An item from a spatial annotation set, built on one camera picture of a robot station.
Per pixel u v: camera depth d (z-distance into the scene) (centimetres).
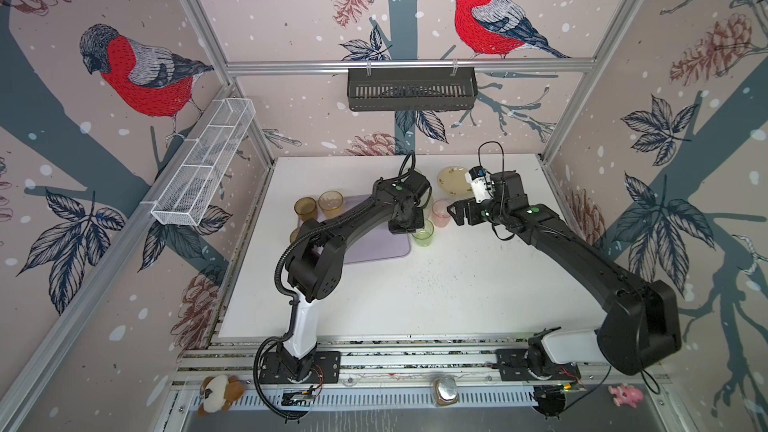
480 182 75
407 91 106
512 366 73
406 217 76
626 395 67
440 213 96
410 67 90
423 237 93
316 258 53
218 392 68
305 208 101
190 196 71
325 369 73
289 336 60
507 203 63
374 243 95
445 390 64
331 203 102
